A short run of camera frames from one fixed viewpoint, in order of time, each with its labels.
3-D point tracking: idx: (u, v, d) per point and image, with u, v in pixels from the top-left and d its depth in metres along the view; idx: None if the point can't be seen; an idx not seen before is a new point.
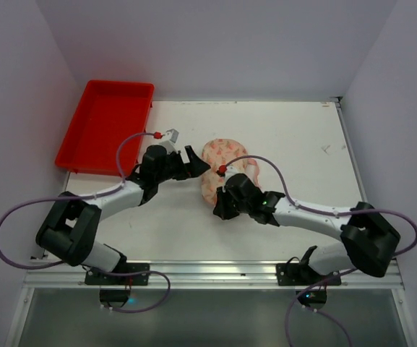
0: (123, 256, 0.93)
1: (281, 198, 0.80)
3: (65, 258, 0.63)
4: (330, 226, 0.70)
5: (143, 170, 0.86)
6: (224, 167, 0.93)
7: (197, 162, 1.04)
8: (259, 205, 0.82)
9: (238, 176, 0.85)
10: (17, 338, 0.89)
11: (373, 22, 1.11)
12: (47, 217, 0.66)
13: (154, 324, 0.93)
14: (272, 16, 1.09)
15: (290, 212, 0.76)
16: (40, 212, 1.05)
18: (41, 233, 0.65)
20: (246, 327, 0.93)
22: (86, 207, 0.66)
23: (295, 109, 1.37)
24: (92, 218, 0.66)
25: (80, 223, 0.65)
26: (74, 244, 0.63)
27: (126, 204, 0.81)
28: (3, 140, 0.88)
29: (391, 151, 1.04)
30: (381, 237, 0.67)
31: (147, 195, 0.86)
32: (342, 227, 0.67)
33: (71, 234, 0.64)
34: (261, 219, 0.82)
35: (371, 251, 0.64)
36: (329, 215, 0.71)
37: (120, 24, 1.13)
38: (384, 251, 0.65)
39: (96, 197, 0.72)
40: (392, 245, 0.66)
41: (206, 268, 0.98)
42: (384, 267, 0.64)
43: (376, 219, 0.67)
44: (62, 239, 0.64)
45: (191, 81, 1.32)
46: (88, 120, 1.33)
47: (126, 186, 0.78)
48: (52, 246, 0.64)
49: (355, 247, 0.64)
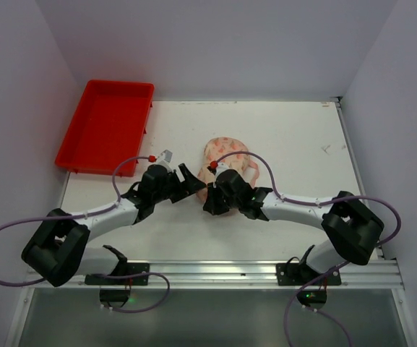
0: (123, 257, 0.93)
1: (269, 193, 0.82)
3: (48, 277, 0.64)
4: (313, 217, 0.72)
5: (141, 186, 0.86)
6: (215, 163, 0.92)
7: (192, 179, 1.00)
8: (248, 200, 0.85)
9: (228, 171, 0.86)
10: (18, 338, 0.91)
11: (373, 21, 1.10)
12: (35, 234, 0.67)
13: (154, 324, 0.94)
14: (271, 15, 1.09)
15: (276, 206, 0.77)
16: (40, 212, 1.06)
18: (27, 250, 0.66)
20: (246, 327, 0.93)
22: (74, 228, 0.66)
23: (294, 109, 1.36)
24: (80, 240, 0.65)
25: (66, 244, 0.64)
26: (58, 267, 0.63)
27: (120, 223, 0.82)
28: (3, 141, 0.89)
29: (392, 150, 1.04)
30: (364, 225, 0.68)
31: (142, 213, 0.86)
32: (325, 217, 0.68)
33: (56, 254, 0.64)
34: (251, 214, 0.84)
35: (353, 239, 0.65)
36: (312, 206, 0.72)
37: (119, 24, 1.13)
38: (366, 238, 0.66)
39: (87, 217, 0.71)
40: (374, 233, 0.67)
41: (206, 268, 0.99)
42: (366, 254, 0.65)
43: (357, 207, 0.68)
44: (47, 259, 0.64)
45: (191, 81, 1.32)
46: (89, 120, 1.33)
47: (120, 205, 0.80)
48: (37, 263, 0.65)
49: (339, 236, 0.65)
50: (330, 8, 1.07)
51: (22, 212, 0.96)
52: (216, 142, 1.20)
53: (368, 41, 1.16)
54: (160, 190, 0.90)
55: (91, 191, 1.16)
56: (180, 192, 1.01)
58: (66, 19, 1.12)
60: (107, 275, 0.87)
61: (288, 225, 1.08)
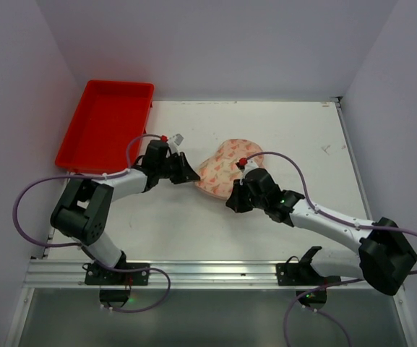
0: (123, 254, 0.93)
1: (300, 199, 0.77)
3: (79, 236, 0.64)
4: (347, 237, 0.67)
5: (145, 157, 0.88)
6: (244, 160, 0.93)
7: (188, 168, 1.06)
8: (275, 202, 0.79)
9: (259, 171, 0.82)
10: (18, 338, 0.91)
11: (373, 22, 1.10)
12: (61, 199, 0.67)
13: (154, 324, 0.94)
14: (271, 15, 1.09)
15: (308, 215, 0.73)
16: (40, 212, 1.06)
18: (56, 214, 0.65)
20: (246, 327, 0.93)
22: (99, 186, 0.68)
23: (294, 109, 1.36)
24: (105, 195, 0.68)
25: (93, 201, 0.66)
26: (90, 220, 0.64)
27: (132, 191, 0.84)
28: (2, 142, 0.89)
29: (392, 150, 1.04)
30: (399, 256, 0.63)
31: (149, 183, 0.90)
32: (363, 241, 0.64)
33: (86, 211, 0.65)
34: (276, 217, 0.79)
35: (389, 270, 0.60)
36: (350, 225, 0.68)
37: (119, 24, 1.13)
38: (400, 272, 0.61)
39: (106, 179, 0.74)
40: (410, 266, 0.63)
41: (206, 268, 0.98)
42: (398, 287, 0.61)
43: (397, 238, 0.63)
44: (76, 217, 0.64)
45: (191, 81, 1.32)
46: (89, 120, 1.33)
47: (131, 173, 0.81)
48: (66, 225, 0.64)
49: (373, 262, 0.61)
50: (329, 8, 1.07)
51: (22, 211, 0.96)
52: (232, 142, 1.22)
53: (368, 42, 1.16)
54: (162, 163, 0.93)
55: None
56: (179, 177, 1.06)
58: (66, 20, 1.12)
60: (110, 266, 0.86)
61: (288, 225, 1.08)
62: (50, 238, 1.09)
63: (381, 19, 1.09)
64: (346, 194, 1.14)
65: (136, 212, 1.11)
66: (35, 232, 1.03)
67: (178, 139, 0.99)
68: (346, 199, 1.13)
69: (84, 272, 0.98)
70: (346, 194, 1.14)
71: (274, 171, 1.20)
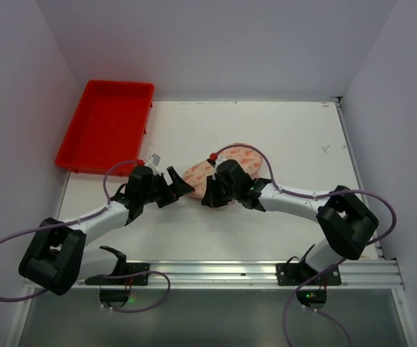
0: (122, 256, 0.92)
1: (268, 184, 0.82)
3: (50, 287, 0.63)
4: (308, 209, 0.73)
5: (128, 186, 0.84)
6: (215, 155, 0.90)
7: (181, 183, 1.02)
8: (246, 190, 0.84)
9: (227, 161, 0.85)
10: (18, 338, 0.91)
11: (373, 22, 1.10)
12: (29, 247, 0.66)
13: (154, 324, 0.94)
14: (271, 15, 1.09)
15: (274, 196, 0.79)
16: (40, 212, 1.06)
18: (24, 264, 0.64)
20: (246, 327, 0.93)
22: (70, 234, 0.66)
23: (294, 110, 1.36)
24: (76, 245, 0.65)
25: (63, 251, 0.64)
26: (60, 274, 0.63)
27: (113, 225, 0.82)
28: (2, 142, 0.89)
29: (392, 150, 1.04)
30: (358, 220, 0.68)
31: (133, 213, 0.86)
32: (319, 209, 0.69)
33: (56, 262, 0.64)
34: (248, 203, 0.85)
35: (346, 233, 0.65)
36: (308, 198, 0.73)
37: (119, 24, 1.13)
38: (360, 233, 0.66)
39: (80, 222, 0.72)
40: (368, 228, 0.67)
41: (206, 268, 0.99)
42: (358, 248, 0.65)
43: (353, 201, 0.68)
44: (47, 268, 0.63)
45: (191, 81, 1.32)
46: (88, 120, 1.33)
47: (110, 207, 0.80)
48: (36, 275, 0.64)
49: (332, 228, 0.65)
50: (329, 8, 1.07)
51: (22, 211, 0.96)
52: (235, 147, 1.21)
53: (368, 42, 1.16)
54: (148, 189, 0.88)
55: (91, 191, 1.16)
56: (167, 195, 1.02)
58: (66, 20, 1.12)
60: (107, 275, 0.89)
61: (289, 225, 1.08)
62: None
63: (381, 19, 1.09)
64: None
65: None
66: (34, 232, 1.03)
67: (155, 159, 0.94)
68: None
69: None
70: None
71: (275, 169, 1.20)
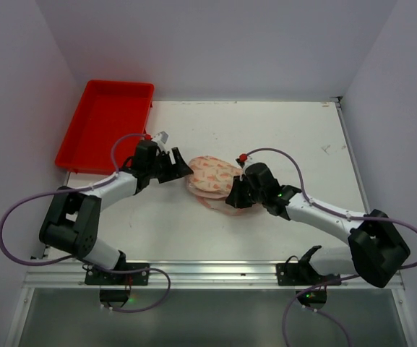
0: (123, 254, 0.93)
1: (298, 193, 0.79)
3: (72, 251, 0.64)
4: (340, 228, 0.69)
5: (135, 159, 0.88)
6: (244, 156, 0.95)
7: (182, 163, 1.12)
8: (273, 196, 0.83)
9: (259, 164, 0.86)
10: (18, 338, 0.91)
11: (373, 22, 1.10)
12: (48, 215, 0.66)
13: (154, 324, 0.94)
14: (271, 14, 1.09)
15: (303, 208, 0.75)
16: (40, 212, 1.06)
18: (44, 231, 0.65)
20: (246, 327, 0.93)
22: (86, 198, 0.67)
23: (295, 110, 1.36)
24: (94, 207, 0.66)
25: (82, 213, 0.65)
26: (80, 235, 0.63)
27: (123, 194, 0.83)
28: (2, 142, 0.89)
29: (392, 150, 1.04)
30: (390, 248, 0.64)
31: (141, 183, 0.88)
32: (353, 231, 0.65)
33: (76, 225, 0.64)
34: (273, 210, 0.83)
35: (376, 261, 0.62)
36: (342, 217, 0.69)
37: (119, 24, 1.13)
38: (389, 263, 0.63)
39: (93, 189, 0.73)
40: (401, 259, 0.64)
41: (207, 268, 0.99)
42: (385, 277, 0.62)
43: (389, 229, 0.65)
44: (66, 233, 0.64)
45: (191, 81, 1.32)
46: (88, 120, 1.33)
47: (119, 177, 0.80)
48: (56, 240, 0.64)
49: (362, 254, 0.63)
50: (329, 8, 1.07)
51: (22, 210, 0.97)
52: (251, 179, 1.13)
53: (368, 41, 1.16)
54: (153, 163, 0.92)
55: None
56: (170, 173, 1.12)
58: (66, 20, 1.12)
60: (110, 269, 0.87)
61: (288, 225, 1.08)
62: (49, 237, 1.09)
63: (382, 19, 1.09)
64: (345, 194, 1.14)
65: (136, 212, 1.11)
66: (35, 232, 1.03)
67: (162, 137, 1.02)
68: (347, 199, 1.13)
69: (84, 272, 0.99)
70: (346, 194, 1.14)
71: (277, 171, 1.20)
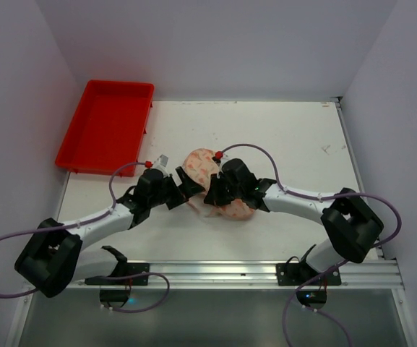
0: (123, 256, 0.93)
1: (273, 184, 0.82)
3: (42, 288, 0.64)
4: (313, 210, 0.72)
5: (136, 191, 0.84)
6: (220, 154, 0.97)
7: (190, 183, 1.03)
8: (251, 191, 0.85)
9: (233, 160, 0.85)
10: (18, 338, 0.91)
11: (373, 22, 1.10)
12: (27, 245, 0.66)
13: (154, 324, 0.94)
14: (271, 15, 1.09)
15: (279, 197, 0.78)
16: (40, 213, 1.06)
18: (19, 262, 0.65)
20: (246, 327, 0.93)
22: (67, 238, 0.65)
23: (295, 110, 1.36)
24: (72, 251, 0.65)
25: (58, 254, 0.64)
26: (53, 277, 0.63)
27: (115, 229, 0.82)
28: (2, 142, 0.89)
29: (392, 150, 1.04)
30: (363, 223, 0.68)
31: (138, 217, 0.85)
32: (324, 210, 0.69)
33: (50, 265, 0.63)
34: (252, 204, 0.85)
35: (351, 237, 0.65)
36: (314, 200, 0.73)
37: (119, 24, 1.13)
38: (364, 238, 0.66)
39: (79, 225, 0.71)
40: (373, 233, 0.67)
41: (207, 268, 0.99)
42: (363, 251, 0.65)
43: (359, 204, 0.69)
44: (40, 270, 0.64)
45: (191, 81, 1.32)
46: (88, 120, 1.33)
47: (114, 212, 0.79)
48: (29, 274, 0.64)
49: (335, 230, 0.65)
50: (329, 8, 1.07)
51: (23, 210, 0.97)
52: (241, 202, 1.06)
53: (368, 42, 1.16)
54: (157, 193, 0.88)
55: (92, 191, 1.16)
56: (177, 197, 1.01)
58: (66, 20, 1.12)
60: (105, 277, 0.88)
61: (289, 225, 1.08)
62: None
63: (382, 19, 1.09)
64: None
65: None
66: None
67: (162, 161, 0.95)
68: None
69: None
70: None
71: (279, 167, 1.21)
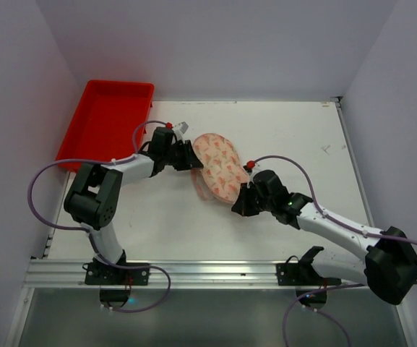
0: (123, 254, 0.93)
1: (308, 202, 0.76)
3: (93, 220, 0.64)
4: (355, 244, 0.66)
5: (152, 144, 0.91)
6: (252, 163, 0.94)
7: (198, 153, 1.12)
8: (282, 204, 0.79)
9: (266, 172, 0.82)
10: (17, 339, 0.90)
11: (373, 22, 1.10)
12: (71, 184, 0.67)
13: (154, 324, 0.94)
14: (272, 15, 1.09)
15: (316, 220, 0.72)
16: (40, 212, 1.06)
18: (68, 199, 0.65)
20: (246, 327, 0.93)
22: (108, 171, 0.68)
23: (295, 110, 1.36)
24: (115, 181, 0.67)
25: (105, 185, 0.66)
26: (103, 204, 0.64)
27: (139, 176, 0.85)
28: (2, 142, 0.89)
29: (392, 150, 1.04)
30: (405, 264, 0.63)
31: (156, 168, 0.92)
32: (369, 250, 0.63)
33: (98, 196, 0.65)
34: (283, 218, 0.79)
35: (393, 280, 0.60)
36: (357, 233, 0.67)
37: (119, 24, 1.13)
38: (406, 280, 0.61)
39: (115, 164, 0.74)
40: (416, 276, 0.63)
41: (207, 268, 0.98)
42: (402, 296, 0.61)
43: (405, 248, 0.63)
44: (89, 202, 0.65)
45: (191, 81, 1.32)
46: (88, 120, 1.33)
47: (138, 158, 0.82)
48: (79, 209, 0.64)
49: (379, 272, 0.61)
50: (329, 8, 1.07)
51: (22, 210, 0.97)
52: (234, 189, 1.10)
53: (368, 42, 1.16)
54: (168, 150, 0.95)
55: None
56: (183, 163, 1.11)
58: (66, 20, 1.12)
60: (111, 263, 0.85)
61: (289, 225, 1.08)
62: (50, 238, 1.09)
63: (381, 19, 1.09)
64: (345, 194, 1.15)
65: (137, 212, 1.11)
66: (35, 232, 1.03)
67: (182, 128, 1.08)
68: (347, 199, 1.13)
69: (84, 271, 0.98)
70: (346, 193, 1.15)
71: (280, 168, 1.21)
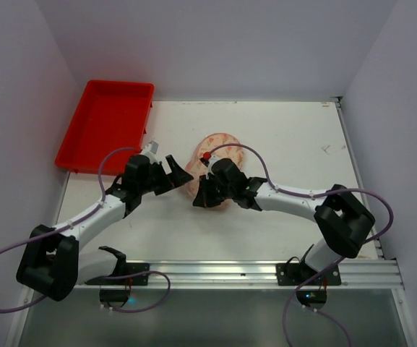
0: (122, 256, 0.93)
1: (264, 183, 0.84)
3: (48, 294, 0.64)
4: (306, 208, 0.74)
5: (124, 178, 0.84)
6: (209, 154, 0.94)
7: (179, 171, 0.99)
8: (242, 190, 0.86)
9: (222, 160, 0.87)
10: (18, 338, 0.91)
11: (373, 22, 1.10)
12: (24, 256, 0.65)
13: (154, 324, 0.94)
14: (271, 14, 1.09)
15: (269, 196, 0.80)
16: (40, 213, 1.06)
18: (21, 272, 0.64)
20: (246, 327, 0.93)
22: (62, 242, 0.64)
23: (295, 110, 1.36)
24: (69, 254, 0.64)
25: (57, 261, 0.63)
26: (55, 283, 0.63)
27: (111, 220, 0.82)
28: (2, 142, 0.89)
29: (392, 150, 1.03)
30: (355, 218, 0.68)
31: (131, 204, 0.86)
32: (316, 208, 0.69)
33: (51, 271, 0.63)
34: (244, 203, 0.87)
35: (342, 233, 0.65)
36: (306, 198, 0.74)
37: (118, 24, 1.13)
38: (357, 232, 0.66)
39: (72, 226, 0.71)
40: (366, 226, 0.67)
41: (207, 268, 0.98)
42: (355, 246, 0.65)
43: (350, 200, 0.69)
44: (43, 277, 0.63)
45: (191, 81, 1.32)
46: (88, 120, 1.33)
47: (105, 204, 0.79)
48: (33, 283, 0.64)
49: (328, 227, 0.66)
50: (329, 9, 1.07)
51: (22, 211, 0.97)
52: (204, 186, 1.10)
53: (368, 42, 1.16)
54: (144, 179, 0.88)
55: (91, 191, 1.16)
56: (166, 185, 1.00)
58: (66, 20, 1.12)
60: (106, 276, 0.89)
61: (290, 225, 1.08)
62: None
63: (381, 19, 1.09)
64: None
65: (136, 212, 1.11)
66: None
67: (152, 147, 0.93)
68: None
69: None
70: None
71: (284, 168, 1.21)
